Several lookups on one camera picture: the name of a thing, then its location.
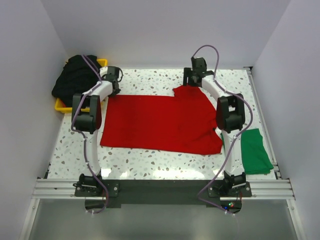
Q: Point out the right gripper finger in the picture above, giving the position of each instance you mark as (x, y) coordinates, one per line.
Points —
(187, 71)
(196, 81)

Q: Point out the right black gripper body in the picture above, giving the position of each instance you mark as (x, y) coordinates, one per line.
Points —
(194, 72)

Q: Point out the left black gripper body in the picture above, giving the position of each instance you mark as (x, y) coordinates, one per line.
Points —
(115, 92)

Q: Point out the red t-shirt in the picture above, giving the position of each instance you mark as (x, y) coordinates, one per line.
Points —
(184, 122)

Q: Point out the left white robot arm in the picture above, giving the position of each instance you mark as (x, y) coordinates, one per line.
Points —
(86, 119)

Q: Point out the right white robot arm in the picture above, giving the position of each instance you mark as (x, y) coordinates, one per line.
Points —
(230, 119)

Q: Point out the black t-shirt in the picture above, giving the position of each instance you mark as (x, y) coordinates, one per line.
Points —
(76, 77)

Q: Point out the yellow plastic tray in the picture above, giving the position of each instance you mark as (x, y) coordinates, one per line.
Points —
(61, 107)

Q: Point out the folded green t-shirt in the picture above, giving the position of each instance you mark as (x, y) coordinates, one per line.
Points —
(244, 153)

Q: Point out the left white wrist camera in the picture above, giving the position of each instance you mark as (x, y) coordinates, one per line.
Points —
(103, 70)

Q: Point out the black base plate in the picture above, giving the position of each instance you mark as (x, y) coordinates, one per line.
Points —
(112, 193)

